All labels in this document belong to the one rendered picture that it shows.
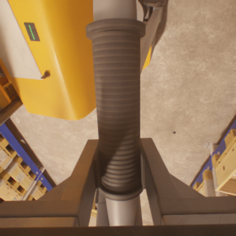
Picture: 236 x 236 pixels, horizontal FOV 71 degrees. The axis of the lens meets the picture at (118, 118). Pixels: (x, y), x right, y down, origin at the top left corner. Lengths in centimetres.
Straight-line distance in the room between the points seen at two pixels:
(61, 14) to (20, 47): 22
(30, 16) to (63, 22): 11
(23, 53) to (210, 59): 131
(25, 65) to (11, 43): 9
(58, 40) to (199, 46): 111
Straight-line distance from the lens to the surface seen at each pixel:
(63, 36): 70
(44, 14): 68
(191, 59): 156
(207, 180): 211
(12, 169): 367
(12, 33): 78
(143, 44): 57
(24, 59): 81
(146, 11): 108
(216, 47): 155
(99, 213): 19
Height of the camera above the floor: 141
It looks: 43 degrees down
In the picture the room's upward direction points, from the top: 158 degrees counter-clockwise
